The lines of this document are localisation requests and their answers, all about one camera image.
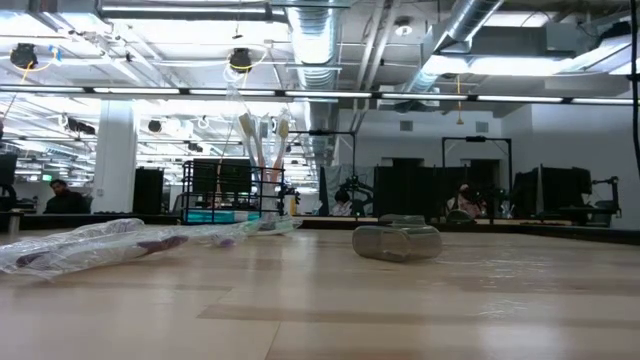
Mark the purple toothbrush in clear wrapper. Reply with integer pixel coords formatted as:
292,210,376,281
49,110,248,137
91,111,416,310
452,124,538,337
0,217,192,280
124,219,262,250

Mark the black monitor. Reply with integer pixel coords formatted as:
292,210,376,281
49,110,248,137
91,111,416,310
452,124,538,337
0,152,19,211
191,158,254,197

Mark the wide black partition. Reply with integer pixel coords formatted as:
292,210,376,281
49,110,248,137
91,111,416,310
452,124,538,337
372,164,501,220

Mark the black ceiling cable reel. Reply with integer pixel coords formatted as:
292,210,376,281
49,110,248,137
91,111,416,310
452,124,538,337
9,42,39,71
228,46,254,75

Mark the black hanging cable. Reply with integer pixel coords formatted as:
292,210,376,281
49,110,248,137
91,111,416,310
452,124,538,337
628,0,640,177

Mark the silver round ventilation duct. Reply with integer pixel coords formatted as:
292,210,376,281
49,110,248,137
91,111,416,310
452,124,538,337
285,0,347,169
402,0,505,96

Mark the long ceiling light strip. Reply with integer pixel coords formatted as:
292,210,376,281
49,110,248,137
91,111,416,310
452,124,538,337
0,84,640,106

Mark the person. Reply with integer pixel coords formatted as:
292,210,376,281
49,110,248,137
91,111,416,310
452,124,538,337
446,183,487,222
331,188,354,218
43,178,89,216

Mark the black neighbour rig frame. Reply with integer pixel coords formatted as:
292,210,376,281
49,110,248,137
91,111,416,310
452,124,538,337
441,135,514,201
288,129,358,201

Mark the black partition panel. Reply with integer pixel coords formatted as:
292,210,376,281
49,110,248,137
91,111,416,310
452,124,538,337
132,166,166,216

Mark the black wire toothbrush holder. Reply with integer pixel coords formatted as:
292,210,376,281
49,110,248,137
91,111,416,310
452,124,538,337
180,158,288,226

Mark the clear grey plastic case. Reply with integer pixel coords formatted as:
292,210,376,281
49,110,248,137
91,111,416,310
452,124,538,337
351,214,444,264

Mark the black monitor panel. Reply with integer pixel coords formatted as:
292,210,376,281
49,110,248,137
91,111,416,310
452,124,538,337
513,169,542,216
542,166,594,211

